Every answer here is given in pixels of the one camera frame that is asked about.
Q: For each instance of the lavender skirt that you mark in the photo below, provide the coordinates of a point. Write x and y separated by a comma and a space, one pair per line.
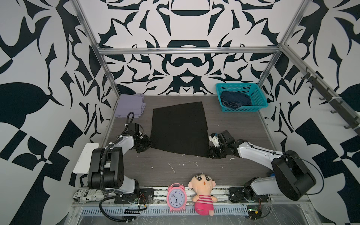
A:
130, 103

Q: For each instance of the grey wall hook rail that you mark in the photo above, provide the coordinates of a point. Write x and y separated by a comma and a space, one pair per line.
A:
329, 96

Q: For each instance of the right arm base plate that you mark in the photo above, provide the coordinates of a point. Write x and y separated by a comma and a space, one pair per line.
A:
245, 195

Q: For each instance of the denim garment in basket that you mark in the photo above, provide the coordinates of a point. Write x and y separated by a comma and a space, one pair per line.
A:
235, 100

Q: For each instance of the plush doll pink shirt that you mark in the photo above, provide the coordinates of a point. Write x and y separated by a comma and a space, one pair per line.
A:
203, 201

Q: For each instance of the teal plastic basket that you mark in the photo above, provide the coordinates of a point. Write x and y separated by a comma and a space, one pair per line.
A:
251, 89

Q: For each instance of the folded newspaper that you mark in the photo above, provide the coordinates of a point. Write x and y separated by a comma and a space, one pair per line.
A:
86, 195

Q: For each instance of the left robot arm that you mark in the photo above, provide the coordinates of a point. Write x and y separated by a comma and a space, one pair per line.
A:
106, 172

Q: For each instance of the white rectangular panel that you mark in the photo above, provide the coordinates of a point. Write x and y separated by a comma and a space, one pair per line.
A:
83, 164

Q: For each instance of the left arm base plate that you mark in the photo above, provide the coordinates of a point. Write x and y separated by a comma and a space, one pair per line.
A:
141, 196

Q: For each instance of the small circuit board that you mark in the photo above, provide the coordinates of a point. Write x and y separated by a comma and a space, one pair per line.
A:
253, 212

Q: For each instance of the pink alarm clock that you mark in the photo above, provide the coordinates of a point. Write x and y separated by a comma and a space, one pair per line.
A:
176, 197

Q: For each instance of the black garment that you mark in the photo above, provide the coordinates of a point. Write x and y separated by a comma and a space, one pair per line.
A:
181, 129

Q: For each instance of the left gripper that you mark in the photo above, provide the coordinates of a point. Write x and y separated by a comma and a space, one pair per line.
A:
147, 144

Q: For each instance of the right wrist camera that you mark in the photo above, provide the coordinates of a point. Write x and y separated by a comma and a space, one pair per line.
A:
214, 139

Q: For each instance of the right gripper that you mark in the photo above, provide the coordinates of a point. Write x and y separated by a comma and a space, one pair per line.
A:
212, 154

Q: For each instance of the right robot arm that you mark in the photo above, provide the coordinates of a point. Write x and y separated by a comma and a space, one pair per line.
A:
291, 176

